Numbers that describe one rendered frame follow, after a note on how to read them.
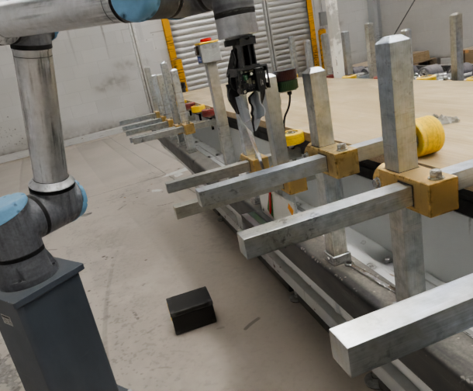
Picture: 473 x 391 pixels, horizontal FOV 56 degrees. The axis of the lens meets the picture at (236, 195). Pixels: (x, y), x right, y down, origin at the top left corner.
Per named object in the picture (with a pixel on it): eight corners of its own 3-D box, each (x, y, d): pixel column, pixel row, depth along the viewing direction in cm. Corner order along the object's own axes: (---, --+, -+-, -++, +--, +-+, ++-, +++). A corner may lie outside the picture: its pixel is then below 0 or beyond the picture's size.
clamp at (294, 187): (290, 195, 111) (287, 176, 110) (269, 183, 124) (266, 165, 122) (310, 189, 113) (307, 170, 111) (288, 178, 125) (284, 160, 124)
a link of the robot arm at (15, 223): (-16, 259, 145) (-37, 209, 139) (30, 236, 158) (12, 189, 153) (12, 263, 137) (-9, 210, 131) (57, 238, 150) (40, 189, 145)
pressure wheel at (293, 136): (304, 169, 138) (298, 133, 135) (279, 170, 142) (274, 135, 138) (310, 160, 145) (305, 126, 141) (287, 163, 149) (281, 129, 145)
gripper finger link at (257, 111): (260, 133, 103) (253, 93, 100) (252, 130, 108) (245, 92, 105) (273, 130, 103) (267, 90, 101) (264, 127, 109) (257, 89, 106)
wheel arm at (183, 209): (178, 223, 108) (174, 206, 106) (176, 219, 111) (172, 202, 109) (337, 175, 118) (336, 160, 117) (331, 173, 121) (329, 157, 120)
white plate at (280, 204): (298, 240, 114) (292, 204, 111) (260, 211, 138) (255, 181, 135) (300, 240, 114) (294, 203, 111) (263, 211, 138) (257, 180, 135)
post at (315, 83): (337, 286, 101) (309, 69, 86) (329, 280, 104) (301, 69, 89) (351, 282, 102) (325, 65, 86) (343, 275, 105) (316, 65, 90)
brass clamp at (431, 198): (427, 219, 62) (425, 186, 61) (370, 195, 75) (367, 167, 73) (463, 208, 64) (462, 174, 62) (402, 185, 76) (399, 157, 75)
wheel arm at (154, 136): (134, 146, 223) (132, 138, 222) (133, 145, 226) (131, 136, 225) (216, 126, 234) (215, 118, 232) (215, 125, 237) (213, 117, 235)
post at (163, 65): (180, 147, 260) (160, 62, 244) (179, 146, 263) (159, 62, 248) (186, 145, 261) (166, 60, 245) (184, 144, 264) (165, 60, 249)
